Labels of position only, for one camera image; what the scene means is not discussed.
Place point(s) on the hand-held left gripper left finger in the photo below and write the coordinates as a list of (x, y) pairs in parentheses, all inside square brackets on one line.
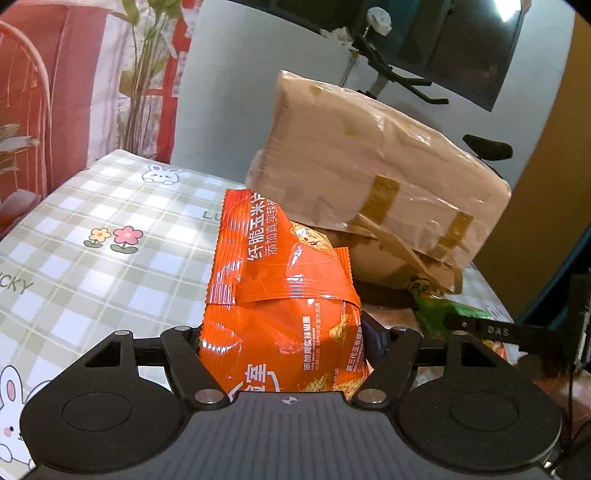
[(183, 351)]

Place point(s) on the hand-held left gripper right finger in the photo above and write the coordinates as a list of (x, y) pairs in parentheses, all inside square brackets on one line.
[(375, 342)]

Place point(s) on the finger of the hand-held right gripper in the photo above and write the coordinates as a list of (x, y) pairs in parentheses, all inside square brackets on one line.
[(503, 331)]

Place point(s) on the green snack packet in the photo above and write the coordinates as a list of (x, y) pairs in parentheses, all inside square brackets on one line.
[(434, 311)]

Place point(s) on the orange corn chip bag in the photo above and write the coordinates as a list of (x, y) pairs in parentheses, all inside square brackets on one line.
[(281, 300)]

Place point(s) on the taped cardboard box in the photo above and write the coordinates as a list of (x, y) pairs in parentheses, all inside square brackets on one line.
[(369, 161)]

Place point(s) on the checkered tablecloth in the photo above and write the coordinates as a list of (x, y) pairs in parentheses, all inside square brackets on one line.
[(115, 277)]

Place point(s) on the brown wooden door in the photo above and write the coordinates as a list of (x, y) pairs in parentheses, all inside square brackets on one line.
[(554, 161)]

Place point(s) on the black exercise bike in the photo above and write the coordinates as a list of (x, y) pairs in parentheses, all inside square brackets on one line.
[(489, 148)]

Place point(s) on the red and white curtain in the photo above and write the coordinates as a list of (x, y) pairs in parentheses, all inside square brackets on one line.
[(69, 92)]

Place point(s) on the green leafy plant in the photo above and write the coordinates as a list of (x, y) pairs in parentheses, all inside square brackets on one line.
[(147, 69)]

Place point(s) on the dark window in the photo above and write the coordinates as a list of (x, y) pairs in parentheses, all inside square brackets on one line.
[(415, 37)]

